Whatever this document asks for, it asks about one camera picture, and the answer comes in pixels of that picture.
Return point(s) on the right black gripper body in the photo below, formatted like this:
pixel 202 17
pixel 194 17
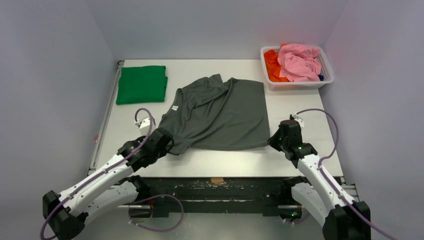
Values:
pixel 278 137

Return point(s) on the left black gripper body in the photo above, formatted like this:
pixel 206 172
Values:
pixel 164 139

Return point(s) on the dark grey t-shirt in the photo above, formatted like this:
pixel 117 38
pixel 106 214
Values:
pixel 212 114

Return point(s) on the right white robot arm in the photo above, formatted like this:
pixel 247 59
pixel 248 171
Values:
pixel 340 216

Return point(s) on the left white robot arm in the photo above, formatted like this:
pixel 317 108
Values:
pixel 114 184

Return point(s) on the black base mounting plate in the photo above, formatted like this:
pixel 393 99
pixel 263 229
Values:
pixel 267 196

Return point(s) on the folded green t-shirt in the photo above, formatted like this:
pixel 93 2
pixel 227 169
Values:
pixel 144 84

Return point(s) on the brown tape piece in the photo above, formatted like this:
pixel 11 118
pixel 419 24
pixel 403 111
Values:
pixel 217 180

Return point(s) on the orange t-shirt in basket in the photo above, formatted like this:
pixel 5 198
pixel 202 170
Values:
pixel 273 67

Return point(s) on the pink crumpled t-shirt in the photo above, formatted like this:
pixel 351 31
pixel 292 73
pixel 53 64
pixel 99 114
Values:
pixel 299 63

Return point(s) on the white plastic laundry basket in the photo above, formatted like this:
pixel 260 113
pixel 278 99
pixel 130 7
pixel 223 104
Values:
pixel 326 72

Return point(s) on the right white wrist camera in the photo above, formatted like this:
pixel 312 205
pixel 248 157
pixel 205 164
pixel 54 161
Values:
pixel 298 119

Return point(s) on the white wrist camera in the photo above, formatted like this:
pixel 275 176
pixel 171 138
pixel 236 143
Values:
pixel 145 126
pixel 298 119

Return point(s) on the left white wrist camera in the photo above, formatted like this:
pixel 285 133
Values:
pixel 145 126

